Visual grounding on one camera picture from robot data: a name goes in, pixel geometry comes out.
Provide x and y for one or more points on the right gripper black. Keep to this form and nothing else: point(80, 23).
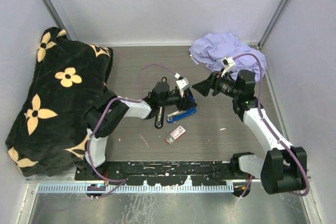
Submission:
point(203, 87)

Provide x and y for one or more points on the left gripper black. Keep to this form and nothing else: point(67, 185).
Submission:
point(187, 103)

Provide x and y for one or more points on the blue stapler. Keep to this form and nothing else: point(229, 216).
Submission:
point(179, 114)

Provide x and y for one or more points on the red white staple box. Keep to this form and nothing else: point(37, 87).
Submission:
point(174, 135)

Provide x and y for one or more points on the black stapler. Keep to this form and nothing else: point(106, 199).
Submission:
point(160, 92)

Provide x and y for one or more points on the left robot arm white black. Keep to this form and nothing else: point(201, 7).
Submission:
point(106, 113)

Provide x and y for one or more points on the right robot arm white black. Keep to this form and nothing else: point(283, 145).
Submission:
point(284, 168)

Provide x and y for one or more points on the lavender crumpled cloth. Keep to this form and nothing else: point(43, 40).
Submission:
point(212, 48)

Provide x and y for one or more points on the black floral blanket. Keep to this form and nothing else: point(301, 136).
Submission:
point(49, 135)

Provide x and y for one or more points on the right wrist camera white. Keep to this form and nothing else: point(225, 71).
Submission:
point(228, 65)

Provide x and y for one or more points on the white cable duct strip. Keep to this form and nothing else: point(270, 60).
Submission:
point(125, 189)

